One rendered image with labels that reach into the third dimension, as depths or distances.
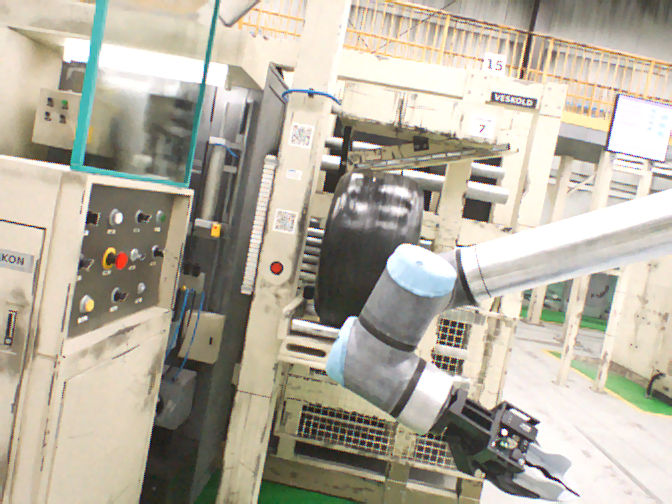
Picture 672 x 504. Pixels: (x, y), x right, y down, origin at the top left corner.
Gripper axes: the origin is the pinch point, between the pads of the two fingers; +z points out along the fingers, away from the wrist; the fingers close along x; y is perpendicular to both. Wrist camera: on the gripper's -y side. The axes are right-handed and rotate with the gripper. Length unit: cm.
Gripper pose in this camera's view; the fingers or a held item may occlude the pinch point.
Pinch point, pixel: (567, 491)
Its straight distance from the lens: 81.7
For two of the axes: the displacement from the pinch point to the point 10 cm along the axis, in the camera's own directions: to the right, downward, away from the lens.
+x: 4.9, -6.8, 5.5
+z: 8.6, 4.9, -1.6
